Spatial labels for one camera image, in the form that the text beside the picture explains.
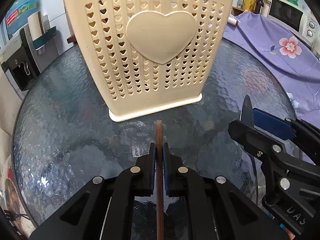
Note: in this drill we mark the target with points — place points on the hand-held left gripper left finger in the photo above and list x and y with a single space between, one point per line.
153 170

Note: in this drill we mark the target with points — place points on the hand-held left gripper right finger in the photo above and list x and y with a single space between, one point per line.
166 170

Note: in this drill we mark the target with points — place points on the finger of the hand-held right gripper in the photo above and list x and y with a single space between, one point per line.
250 137
272 125

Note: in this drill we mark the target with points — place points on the brown wooden chopstick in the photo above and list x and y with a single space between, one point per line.
159 135

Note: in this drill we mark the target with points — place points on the cream perforated utensil holder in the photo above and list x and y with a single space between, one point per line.
160 37

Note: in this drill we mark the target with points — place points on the purple floral cloth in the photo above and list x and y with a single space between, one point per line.
262 55

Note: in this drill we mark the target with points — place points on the white microwave oven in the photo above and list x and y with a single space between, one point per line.
285 15

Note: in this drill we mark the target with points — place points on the white lint roller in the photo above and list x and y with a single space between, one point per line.
233 20

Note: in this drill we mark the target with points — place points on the light wooden box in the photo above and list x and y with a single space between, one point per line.
238 11

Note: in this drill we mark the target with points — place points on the brown glass bottle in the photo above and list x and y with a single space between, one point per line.
259 5

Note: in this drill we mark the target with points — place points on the small clear bottle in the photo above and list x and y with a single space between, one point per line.
240 3

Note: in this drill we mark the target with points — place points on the printed cushion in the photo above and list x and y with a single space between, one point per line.
12 192

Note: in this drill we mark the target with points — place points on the dark wooden counter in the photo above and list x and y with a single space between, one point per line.
72 40

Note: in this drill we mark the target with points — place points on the beige cloth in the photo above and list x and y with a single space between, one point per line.
7 120

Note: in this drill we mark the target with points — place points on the grey water dispenser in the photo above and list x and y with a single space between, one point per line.
22 75

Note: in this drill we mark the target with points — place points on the blue water jug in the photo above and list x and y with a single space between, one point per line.
20 10

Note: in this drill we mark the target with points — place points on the green wall holder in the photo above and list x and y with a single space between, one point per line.
47 36

